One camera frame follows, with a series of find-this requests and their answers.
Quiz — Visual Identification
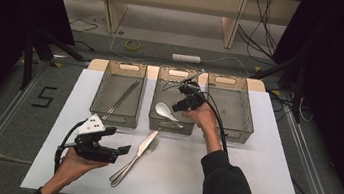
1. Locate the metal chopstick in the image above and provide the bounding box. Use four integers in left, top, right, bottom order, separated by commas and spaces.
102, 75, 142, 124
99, 75, 141, 126

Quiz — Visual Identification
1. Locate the black metal stand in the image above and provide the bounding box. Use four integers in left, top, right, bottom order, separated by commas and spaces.
19, 26, 90, 99
246, 47, 311, 124

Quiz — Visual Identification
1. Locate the thin black floor cable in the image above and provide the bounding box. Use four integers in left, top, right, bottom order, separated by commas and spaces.
67, 17, 99, 36
70, 38, 96, 53

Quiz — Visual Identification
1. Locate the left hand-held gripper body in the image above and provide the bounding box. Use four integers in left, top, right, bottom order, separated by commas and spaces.
70, 111, 125, 165

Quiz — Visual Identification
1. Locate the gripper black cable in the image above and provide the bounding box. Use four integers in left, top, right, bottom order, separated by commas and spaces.
52, 117, 86, 177
182, 83, 237, 155

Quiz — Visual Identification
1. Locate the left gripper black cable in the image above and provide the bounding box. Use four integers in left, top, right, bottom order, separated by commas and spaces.
52, 117, 86, 177

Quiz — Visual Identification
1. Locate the white ceramic spoon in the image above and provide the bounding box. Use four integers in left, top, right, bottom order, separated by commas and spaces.
153, 101, 183, 123

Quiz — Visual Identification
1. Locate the smoky clear plastic bin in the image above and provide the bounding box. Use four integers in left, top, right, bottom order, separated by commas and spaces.
147, 64, 204, 136
199, 72, 261, 146
87, 57, 149, 130

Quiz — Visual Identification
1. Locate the yellow tape roll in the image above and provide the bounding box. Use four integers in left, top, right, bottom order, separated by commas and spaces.
124, 39, 142, 52

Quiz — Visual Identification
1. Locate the person's right hand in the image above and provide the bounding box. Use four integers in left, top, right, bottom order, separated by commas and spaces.
178, 98, 224, 142

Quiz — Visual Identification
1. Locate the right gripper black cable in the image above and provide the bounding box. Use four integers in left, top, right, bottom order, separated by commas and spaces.
182, 83, 237, 155

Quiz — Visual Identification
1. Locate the person's left hand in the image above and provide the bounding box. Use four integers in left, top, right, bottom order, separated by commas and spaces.
60, 147, 112, 187

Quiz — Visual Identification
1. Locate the white power strip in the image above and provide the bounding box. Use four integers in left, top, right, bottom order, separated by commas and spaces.
171, 53, 202, 65

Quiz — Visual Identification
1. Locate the bundle of black cables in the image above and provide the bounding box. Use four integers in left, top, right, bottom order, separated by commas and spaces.
232, 0, 287, 66

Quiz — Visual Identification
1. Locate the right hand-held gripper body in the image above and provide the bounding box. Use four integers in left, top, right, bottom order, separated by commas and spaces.
172, 67, 212, 115

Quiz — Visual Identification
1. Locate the metal fork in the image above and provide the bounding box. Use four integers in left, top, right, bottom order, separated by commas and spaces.
110, 133, 160, 193

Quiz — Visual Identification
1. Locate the metal table knife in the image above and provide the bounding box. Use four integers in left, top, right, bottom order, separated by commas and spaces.
108, 125, 159, 189

